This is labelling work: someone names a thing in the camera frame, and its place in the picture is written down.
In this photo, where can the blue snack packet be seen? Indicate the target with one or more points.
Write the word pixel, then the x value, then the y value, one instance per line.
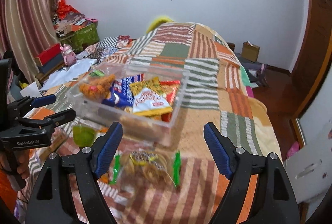
pixel 120 93

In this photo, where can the red snack packet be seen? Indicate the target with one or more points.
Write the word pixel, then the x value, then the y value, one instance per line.
pixel 171 93

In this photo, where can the striped pink beige curtain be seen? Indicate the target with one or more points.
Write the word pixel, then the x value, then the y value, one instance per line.
pixel 28 6

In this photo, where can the checkered patchwork cloth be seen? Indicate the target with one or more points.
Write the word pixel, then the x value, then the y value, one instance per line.
pixel 109 46

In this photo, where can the brown cardboard box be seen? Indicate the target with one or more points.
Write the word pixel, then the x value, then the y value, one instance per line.
pixel 250 52

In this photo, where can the wooden wardrobe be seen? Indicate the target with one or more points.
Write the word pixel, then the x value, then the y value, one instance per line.
pixel 313 45

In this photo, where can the white cabinet with stickers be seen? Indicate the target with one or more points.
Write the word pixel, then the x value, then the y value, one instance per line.
pixel 308 161

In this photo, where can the yellow white snack packet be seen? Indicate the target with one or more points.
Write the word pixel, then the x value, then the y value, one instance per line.
pixel 150 101

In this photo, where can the pink plush toy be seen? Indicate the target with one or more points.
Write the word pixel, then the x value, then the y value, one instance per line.
pixel 68 55

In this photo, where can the clear plastic container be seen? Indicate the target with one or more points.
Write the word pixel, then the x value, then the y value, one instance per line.
pixel 145 128

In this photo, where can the dark grey box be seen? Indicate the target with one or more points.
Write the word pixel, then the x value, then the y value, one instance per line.
pixel 53 64

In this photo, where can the person's left hand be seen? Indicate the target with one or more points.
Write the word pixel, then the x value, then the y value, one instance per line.
pixel 23 163

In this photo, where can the red box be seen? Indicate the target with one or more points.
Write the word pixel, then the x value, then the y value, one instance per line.
pixel 48 53

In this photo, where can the green storage box with clutter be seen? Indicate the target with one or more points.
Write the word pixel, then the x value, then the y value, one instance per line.
pixel 70 18

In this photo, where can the yellow foam tube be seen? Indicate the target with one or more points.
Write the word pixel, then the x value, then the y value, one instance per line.
pixel 160 20

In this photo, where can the grey bag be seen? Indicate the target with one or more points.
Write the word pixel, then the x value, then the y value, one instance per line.
pixel 255 71

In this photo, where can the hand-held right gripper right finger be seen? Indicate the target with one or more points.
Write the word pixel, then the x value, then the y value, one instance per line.
pixel 219 151

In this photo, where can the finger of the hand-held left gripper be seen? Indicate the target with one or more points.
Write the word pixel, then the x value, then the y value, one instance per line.
pixel 44 101
pixel 63 117

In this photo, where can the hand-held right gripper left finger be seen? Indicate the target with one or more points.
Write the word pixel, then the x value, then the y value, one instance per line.
pixel 109 151

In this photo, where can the white cloth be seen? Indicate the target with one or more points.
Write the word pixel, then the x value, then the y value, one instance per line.
pixel 70 72

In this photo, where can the pink slippers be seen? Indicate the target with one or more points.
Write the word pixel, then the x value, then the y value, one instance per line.
pixel 293 149

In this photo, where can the tan snack packet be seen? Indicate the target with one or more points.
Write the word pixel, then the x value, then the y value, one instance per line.
pixel 55 142

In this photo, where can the clear packet of orange puffs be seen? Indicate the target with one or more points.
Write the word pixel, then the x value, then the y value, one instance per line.
pixel 97 88

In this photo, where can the clear cookie packet green ends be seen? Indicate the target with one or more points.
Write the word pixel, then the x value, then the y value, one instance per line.
pixel 146 164

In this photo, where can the patchwork striped blanket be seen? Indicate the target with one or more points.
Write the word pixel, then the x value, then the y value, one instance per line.
pixel 233 104

